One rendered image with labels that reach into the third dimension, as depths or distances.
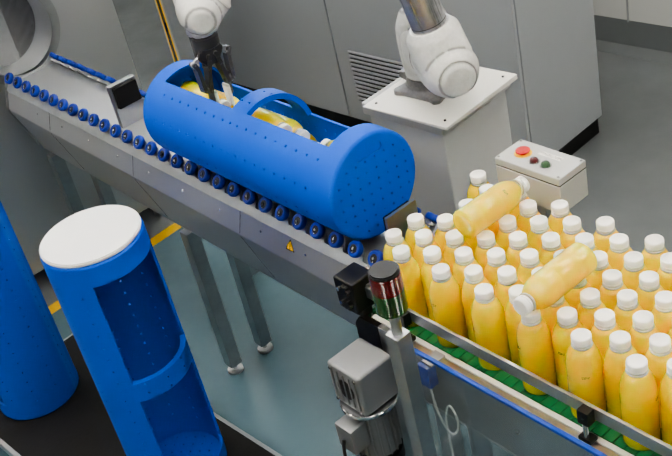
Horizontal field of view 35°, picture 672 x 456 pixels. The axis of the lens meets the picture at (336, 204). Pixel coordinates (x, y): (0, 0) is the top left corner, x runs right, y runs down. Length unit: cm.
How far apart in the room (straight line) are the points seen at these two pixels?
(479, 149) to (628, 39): 243
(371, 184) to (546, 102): 193
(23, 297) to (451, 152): 146
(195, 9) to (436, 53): 65
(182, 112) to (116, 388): 79
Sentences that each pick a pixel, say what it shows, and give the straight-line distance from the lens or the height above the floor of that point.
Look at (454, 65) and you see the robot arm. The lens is 282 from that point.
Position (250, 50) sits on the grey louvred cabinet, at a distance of 548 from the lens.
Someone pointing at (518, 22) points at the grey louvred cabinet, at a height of 75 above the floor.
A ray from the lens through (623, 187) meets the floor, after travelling 444.
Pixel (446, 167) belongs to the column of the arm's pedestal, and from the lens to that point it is 309.
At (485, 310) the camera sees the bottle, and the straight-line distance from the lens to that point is 219.
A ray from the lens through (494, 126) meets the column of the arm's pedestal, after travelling 322.
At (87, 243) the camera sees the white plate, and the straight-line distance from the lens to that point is 283.
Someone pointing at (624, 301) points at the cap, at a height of 110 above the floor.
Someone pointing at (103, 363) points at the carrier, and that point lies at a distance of 296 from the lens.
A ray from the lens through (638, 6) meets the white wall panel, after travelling 543.
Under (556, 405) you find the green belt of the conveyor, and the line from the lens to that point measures 220.
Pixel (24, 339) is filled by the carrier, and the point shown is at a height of 47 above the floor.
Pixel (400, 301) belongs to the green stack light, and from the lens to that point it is 204.
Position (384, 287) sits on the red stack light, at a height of 124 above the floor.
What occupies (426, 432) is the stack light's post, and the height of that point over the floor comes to 83.
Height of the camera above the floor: 244
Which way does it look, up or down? 32 degrees down
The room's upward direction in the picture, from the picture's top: 14 degrees counter-clockwise
